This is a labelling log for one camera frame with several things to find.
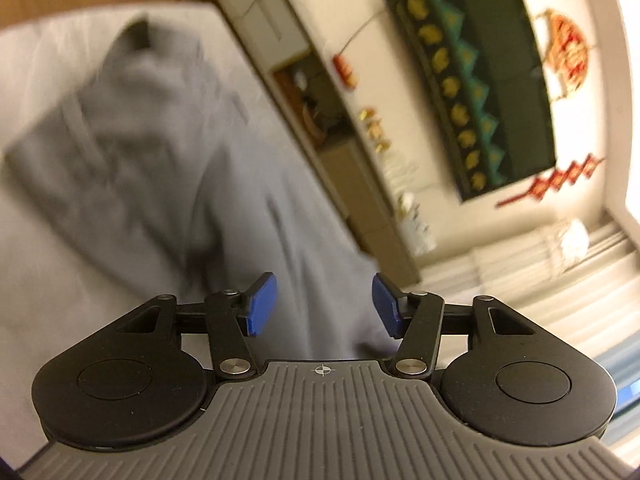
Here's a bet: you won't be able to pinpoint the grey trousers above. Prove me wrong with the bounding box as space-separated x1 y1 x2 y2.
6 18 397 361

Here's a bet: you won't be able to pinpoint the white storage box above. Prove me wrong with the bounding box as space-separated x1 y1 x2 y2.
399 214 437 258

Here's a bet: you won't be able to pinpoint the glass cups set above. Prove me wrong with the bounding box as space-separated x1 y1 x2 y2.
382 150 418 195

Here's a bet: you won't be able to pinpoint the white lace curtain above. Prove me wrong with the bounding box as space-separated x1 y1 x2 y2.
415 220 639 358

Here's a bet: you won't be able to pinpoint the red Chinese knot ornament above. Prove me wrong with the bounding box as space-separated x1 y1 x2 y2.
496 153 605 209

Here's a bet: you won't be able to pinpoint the gold incense burner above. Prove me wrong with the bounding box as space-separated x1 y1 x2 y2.
367 119 385 141

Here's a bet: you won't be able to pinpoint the red fruit plate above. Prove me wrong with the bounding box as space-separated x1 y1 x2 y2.
332 53 358 91

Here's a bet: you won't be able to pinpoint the long grey TV cabinet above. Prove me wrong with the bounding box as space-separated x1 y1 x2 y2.
215 0 420 286

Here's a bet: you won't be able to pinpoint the wall-mounted television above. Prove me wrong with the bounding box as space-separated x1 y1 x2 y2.
384 0 556 200

